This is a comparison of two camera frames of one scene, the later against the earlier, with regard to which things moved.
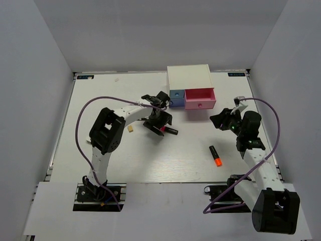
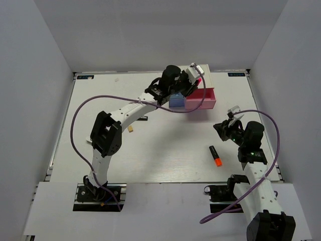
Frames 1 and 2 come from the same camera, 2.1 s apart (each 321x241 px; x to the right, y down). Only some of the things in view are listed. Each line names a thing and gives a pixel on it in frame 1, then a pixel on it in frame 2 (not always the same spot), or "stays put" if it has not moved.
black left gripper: [166, 118] to [192, 88]
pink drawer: [199, 99] stays put
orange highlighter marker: [218, 160] stays put
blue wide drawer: [178, 102] stays put
